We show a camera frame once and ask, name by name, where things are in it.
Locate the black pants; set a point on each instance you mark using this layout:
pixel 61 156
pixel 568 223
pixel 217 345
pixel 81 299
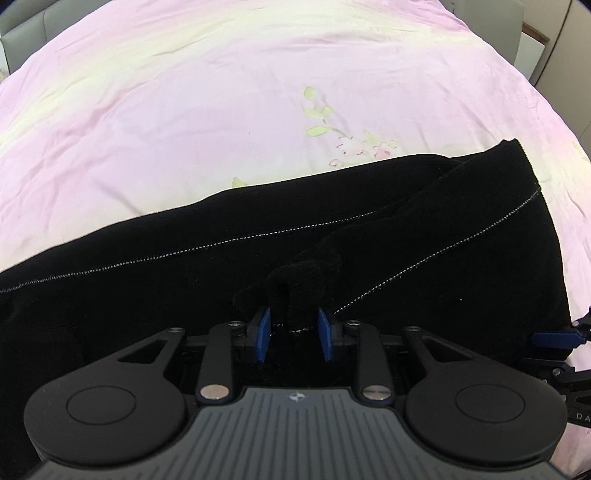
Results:
pixel 231 258

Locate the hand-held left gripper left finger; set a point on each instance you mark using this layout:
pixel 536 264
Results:
pixel 264 334

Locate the white wooden-top nightstand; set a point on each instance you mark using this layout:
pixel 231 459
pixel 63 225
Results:
pixel 533 50

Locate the grey upholstered headboard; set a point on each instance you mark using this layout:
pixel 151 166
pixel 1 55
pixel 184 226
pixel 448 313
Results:
pixel 25 37

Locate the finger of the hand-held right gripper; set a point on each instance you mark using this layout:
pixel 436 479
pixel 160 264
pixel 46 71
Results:
pixel 556 339
pixel 551 367

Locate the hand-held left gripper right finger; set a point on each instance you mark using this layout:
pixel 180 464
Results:
pixel 324 334

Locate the beige wardrobe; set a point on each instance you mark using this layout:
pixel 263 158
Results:
pixel 570 60

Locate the pink floral duvet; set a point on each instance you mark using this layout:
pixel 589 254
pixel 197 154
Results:
pixel 207 115

